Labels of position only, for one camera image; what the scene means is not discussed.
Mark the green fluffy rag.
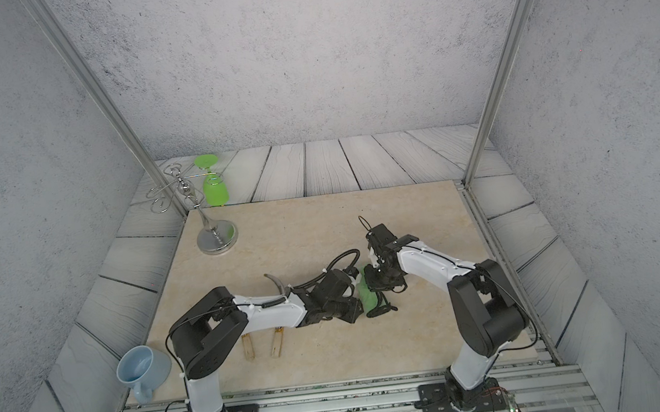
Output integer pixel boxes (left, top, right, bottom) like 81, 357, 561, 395
356, 271, 388, 318

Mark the sickle with wooden handle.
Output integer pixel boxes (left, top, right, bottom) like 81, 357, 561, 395
264, 273, 292, 298

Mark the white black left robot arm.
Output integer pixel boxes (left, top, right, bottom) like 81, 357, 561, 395
168, 270, 363, 412

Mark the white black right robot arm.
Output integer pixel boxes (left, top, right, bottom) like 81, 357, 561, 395
364, 224, 530, 398

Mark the chrome glass rack stand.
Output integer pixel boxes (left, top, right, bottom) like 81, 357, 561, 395
146, 163, 238, 256

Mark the light blue mug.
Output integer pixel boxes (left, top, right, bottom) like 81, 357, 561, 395
116, 345, 172, 405

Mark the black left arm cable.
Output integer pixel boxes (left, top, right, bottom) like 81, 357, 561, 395
286, 247, 366, 293

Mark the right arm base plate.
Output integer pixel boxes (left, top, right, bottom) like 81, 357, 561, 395
413, 377, 507, 412

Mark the aluminium frame post right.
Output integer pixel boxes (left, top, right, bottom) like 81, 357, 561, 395
462, 0, 535, 189

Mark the aluminium frame post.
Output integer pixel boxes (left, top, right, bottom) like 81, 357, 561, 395
462, 0, 535, 189
20, 0, 166, 186

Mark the aluminium frame post left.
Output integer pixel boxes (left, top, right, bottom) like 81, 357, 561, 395
20, 0, 166, 186

